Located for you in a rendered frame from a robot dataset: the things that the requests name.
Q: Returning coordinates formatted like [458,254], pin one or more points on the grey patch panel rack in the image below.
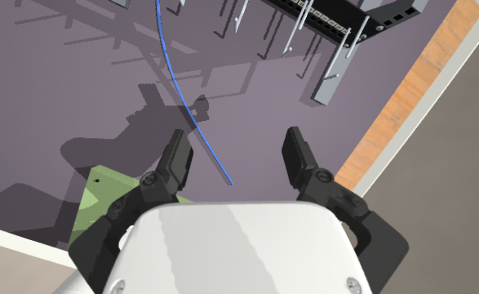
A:
[339,21]

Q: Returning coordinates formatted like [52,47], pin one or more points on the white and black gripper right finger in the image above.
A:
[380,248]

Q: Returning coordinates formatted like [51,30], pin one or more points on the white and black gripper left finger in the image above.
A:
[95,251]

